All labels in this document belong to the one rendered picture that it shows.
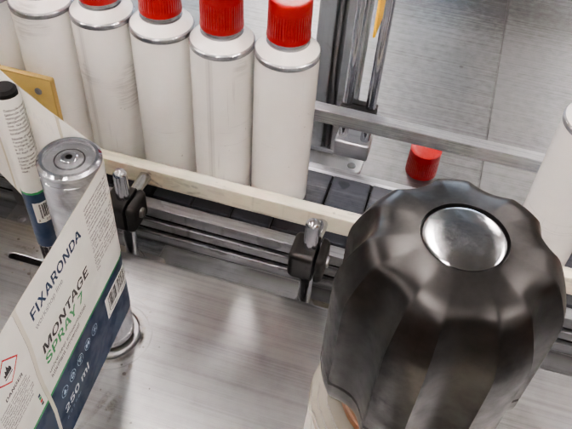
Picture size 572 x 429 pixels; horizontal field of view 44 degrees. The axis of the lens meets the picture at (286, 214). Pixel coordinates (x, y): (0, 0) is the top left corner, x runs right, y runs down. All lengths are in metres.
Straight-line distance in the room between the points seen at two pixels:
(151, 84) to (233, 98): 0.07
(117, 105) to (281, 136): 0.15
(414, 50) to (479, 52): 0.09
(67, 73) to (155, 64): 0.09
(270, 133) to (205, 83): 0.07
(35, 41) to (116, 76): 0.07
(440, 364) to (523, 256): 0.04
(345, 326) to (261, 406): 0.29
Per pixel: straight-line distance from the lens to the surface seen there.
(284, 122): 0.57
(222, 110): 0.57
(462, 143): 0.62
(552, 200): 0.57
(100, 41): 0.59
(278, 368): 0.54
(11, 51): 0.66
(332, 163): 0.76
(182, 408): 0.53
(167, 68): 0.58
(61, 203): 0.43
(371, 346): 0.25
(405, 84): 0.89
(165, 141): 0.63
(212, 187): 0.62
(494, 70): 0.95
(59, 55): 0.63
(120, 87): 0.62
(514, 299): 0.23
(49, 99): 0.64
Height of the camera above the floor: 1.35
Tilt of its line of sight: 47 degrees down
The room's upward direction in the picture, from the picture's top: 5 degrees clockwise
